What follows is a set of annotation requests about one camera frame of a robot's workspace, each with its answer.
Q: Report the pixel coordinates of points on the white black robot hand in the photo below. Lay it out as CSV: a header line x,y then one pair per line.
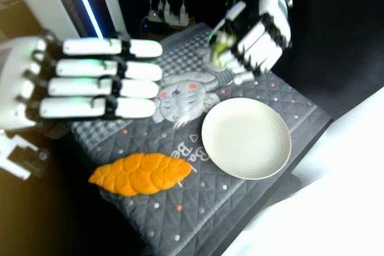
x,y
276,16
78,88

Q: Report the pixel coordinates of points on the green and white plush toy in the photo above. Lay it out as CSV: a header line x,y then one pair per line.
x,y
223,47

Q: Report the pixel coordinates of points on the round white plate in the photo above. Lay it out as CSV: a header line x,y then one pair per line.
x,y
246,139

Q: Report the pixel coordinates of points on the glowing white light bar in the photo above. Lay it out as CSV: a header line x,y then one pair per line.
x,y
87,4

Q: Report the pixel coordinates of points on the white power strip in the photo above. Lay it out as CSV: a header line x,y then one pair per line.
x,y
174,17

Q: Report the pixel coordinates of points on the grey bear print quilt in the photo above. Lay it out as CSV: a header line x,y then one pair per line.
x,y
210,214

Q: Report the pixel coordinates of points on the smooth white panel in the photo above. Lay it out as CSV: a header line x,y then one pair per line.
x,y
330,193

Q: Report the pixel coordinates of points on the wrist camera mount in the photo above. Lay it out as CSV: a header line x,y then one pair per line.
x,y
21,157

